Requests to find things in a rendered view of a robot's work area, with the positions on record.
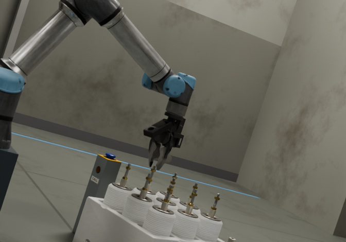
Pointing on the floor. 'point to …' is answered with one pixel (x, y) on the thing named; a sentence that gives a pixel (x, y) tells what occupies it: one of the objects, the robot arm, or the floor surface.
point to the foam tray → (115, 226)
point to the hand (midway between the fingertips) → (153, 165)
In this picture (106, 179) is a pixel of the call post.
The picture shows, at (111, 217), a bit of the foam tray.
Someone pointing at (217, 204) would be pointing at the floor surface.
